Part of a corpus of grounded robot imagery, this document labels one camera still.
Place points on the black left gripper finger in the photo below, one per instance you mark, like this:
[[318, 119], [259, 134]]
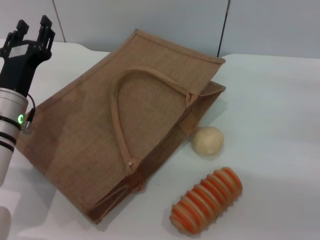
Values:
[[46, 32], [20, 31]]

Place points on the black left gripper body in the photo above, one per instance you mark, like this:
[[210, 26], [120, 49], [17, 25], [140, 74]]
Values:
[[20, 65]]

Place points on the brown jute handbag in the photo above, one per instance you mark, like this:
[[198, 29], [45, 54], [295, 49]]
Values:
[[100, 125]]

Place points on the round beige bun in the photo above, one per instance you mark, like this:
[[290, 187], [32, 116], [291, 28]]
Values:
[[207, 141]]

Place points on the orange striped bread loaf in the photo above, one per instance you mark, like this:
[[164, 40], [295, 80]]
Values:
[[207, 197]]

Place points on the dark wall joint strip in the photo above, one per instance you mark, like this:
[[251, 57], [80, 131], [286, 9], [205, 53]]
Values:
[[59, 22], [224, 25]]

